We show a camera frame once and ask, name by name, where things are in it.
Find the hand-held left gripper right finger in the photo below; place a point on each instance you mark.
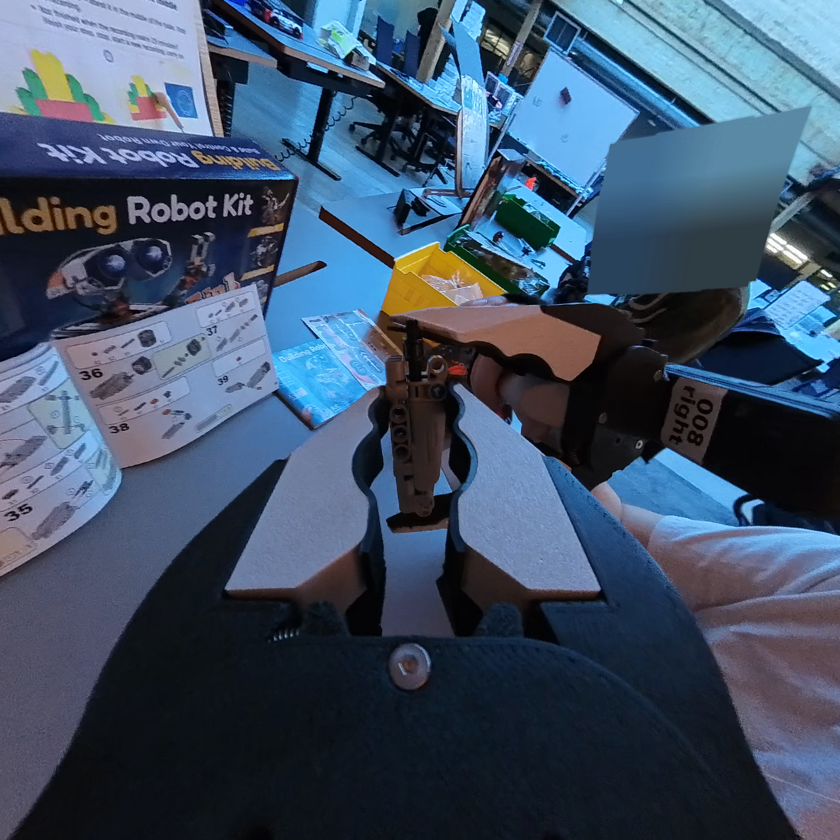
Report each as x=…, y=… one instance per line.
x=518, y=525

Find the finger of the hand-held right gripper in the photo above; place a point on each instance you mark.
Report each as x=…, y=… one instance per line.
x=512, y=328
x=531, y=407

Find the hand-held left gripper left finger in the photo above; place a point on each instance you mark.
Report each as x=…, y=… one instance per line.
x=308, y=518

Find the grey building block assembly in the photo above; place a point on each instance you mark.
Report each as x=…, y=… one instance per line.
x=420, y=446

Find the grey desk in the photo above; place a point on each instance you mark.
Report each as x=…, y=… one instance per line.
x=164, y=525

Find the long desk with black legs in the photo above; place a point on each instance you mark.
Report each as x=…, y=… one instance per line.
x=328, y=65

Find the person's right hand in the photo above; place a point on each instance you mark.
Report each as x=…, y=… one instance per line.
x=623, y=515

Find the clear plastic bags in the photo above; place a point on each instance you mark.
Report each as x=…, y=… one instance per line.
x=453, y=285

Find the green plastic bin with bags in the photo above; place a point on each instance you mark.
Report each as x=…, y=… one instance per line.
x=457, y=241

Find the yellow plastic bin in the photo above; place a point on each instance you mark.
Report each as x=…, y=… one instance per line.
x=410, y=289

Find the blue booklet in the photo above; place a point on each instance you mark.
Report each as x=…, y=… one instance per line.
x=308, y=387

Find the brown framed board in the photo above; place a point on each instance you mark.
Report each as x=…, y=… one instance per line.
x=489, y=190

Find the small black device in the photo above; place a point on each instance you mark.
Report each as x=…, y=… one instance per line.
x=410, y=210

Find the grey table with brown edge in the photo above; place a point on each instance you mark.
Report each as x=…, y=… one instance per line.
x=367, y=216

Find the white instruction booklet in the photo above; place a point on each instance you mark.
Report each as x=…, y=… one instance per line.
x=164, y=394

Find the whiteboard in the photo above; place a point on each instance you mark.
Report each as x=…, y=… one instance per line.
x=571, y=118

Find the brown wooden strip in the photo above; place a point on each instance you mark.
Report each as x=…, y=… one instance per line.
x=298, y=274

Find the dark blue robot kit box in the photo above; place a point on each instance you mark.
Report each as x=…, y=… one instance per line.
x=131, y=216

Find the red toy car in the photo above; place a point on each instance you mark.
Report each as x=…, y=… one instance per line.
x=279, y=18

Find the white instruction poster board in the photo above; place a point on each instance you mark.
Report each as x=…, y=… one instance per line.
x=98, y=39

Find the wooden post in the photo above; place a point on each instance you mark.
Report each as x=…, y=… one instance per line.
x=438, y=39

